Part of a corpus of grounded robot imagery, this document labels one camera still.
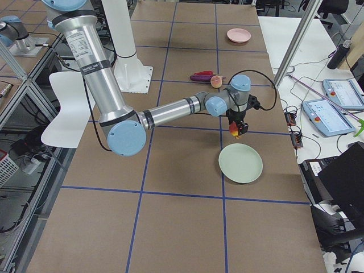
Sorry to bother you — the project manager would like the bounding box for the black laptop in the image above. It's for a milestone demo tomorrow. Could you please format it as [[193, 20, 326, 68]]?
[[299, 142, 363, 228]]

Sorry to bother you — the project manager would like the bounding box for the purple eggplant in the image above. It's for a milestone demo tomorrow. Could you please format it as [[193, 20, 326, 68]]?
[[189, 74, 213, 82]]

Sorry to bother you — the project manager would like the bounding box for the metal reacher stick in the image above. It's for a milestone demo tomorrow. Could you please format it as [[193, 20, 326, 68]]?
[[286, 73, 363, 137]]

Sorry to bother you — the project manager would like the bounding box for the aluminium frame post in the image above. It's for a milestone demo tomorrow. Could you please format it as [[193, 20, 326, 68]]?
[[274, 0, 322, 88]]

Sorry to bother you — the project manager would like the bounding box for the white camera pillar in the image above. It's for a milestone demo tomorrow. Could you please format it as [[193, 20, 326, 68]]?
[[102, 0, 153, 93]]

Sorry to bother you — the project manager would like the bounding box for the white chair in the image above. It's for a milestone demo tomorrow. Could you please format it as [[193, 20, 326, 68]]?
[[41, 71, 100, 148]]

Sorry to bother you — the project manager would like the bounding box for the orange black usb hub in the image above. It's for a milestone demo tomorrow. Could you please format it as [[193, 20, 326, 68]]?
[[284, 111, 297, 126]]

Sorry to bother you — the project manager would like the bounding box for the near teach pendant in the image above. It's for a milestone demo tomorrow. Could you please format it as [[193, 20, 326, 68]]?
[[302, 99, 355, 137]]

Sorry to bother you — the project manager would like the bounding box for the black camera cable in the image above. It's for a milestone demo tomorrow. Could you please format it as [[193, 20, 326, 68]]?
[[233, 70, 278, 111]]

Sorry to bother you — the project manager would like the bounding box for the black water bottle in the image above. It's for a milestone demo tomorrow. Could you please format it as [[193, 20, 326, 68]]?
[[327, 39, 352, 69]]

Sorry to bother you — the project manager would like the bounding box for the pink plate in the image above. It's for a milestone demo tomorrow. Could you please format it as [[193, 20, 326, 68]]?
[[226, 28, 251, 43]]

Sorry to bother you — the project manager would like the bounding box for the red chili pepper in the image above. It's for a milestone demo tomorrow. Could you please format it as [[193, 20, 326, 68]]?
[[194, 71, 214, 76]]

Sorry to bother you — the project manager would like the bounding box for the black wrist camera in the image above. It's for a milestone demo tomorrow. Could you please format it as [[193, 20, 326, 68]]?
[[246, 94, 260, 110]]

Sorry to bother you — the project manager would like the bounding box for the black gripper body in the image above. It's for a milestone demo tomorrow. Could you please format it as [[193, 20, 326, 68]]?
[[227, 109, 248, 127]]

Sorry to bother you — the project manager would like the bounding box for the teach pendant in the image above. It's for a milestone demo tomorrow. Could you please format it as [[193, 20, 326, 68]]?
[[322, 79, 363, 110], [302, 99, 355, 137]]

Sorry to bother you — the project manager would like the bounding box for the pink yellow peach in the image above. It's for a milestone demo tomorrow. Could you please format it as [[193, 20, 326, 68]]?
[[210, 75, 224, 89]]

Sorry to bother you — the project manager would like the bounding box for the green plate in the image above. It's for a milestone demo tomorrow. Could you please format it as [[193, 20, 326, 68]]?
[[218, 143, 263, 184]]

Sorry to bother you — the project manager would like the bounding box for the far teach pendant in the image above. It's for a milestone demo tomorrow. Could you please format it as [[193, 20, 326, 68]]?
[[322, 79, 363, 110]]

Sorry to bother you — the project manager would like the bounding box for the red pomegranate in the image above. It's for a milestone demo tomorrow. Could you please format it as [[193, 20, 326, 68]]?
[[229, 121, 240, 139]]

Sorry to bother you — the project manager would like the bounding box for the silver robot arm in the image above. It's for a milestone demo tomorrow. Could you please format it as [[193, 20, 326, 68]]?
[[1, 15, 49, 57], [44, 1, 251, 156]]

